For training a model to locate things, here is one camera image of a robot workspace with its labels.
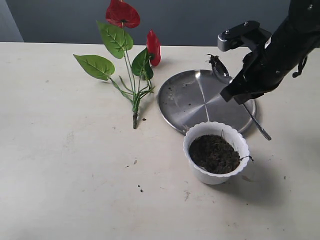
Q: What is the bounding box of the white scalloped plastic pot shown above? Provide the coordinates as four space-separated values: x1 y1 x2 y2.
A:
183 121 250 185

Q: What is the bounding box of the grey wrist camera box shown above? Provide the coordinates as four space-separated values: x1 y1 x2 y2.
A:
217 20 272 52

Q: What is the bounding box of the black cable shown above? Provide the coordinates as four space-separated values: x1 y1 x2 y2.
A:
292 53 309 78

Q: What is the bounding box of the round stainless steel plate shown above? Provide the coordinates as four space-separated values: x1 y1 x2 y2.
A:
157 69 257 135

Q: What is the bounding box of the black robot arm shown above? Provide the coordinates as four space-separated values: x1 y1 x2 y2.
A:
217 0 320 105

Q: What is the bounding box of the artificial red anthurium plant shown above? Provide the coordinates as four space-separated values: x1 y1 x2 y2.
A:
74 0 162 129

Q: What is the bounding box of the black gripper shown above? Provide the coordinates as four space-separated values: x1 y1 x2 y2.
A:
220 22 315 105

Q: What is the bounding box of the metal spork spoon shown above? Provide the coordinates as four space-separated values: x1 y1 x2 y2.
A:
207 53 272 141

